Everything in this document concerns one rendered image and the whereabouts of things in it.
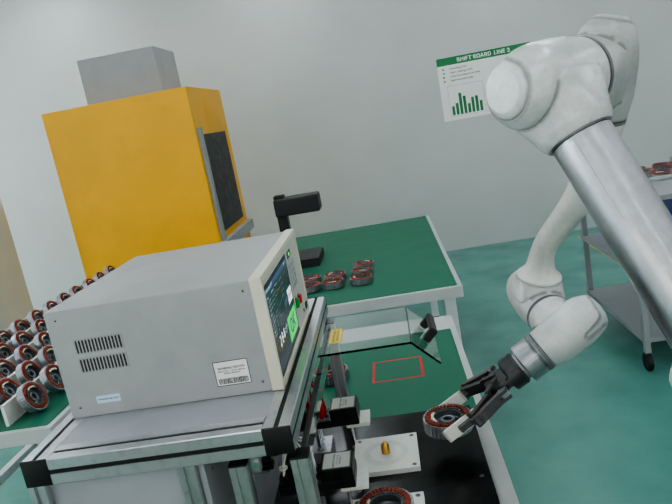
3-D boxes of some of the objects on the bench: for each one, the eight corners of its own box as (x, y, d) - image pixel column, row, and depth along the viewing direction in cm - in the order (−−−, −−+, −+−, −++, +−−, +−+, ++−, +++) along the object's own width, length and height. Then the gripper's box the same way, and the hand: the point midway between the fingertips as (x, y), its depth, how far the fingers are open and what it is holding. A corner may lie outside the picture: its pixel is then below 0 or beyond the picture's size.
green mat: (450, 328, 225) (450, 328, 225) (477, 407, 166) (476, 407, 166) (198, 366, 235) (198, 366, 235) (137, 454, 175) (137, 453, 175)
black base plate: (470, 412, 164) (469, 404, 164) (528, 598, 102) (526, 586, 101) (294, 436, 169) (292, 428, 168) (246, 628, 107) (244, 617, 106)
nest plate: (416, 436, 153) (416, 431, 153) (421, 470, 138) (420, 465, 138) (356, 444, 155) (355, 439, 154) (353, 479, 140) (353, 474, 140)
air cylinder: (337, 455, 151) (333, 434, 150) (335, 472, 144) (331, 450, 143) (316, 457, 152) (312, 437, 151) (313, 475, 145) (309, 453, 143)
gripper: (546, 400, 129) (460, 463, 133) (519, 358, 152) (447, 412, 156) (523, 374, 128) (438, 438, 132) (499, 335, 151) (427, 390, 155)
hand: (449, 419), depth 143 cm, fingers closed on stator, 11 cm apart
